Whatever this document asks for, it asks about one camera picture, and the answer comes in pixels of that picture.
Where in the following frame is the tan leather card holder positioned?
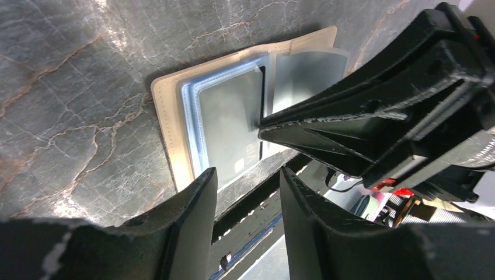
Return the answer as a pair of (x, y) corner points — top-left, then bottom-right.
(151, 26), (349, 191)

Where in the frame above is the black VIP card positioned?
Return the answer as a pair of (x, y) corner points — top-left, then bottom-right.
(198, 65), (265, 188)

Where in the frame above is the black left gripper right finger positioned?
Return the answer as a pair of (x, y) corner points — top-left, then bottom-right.
(280, 167), (494, 279)

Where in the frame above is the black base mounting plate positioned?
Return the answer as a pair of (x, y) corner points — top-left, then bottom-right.
(207, 170), (282, 279)

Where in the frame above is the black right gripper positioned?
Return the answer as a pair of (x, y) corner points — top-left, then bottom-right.
(259, 3), (494, 203)

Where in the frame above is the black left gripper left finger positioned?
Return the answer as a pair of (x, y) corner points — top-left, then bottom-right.
(1, 167), (217, 279)

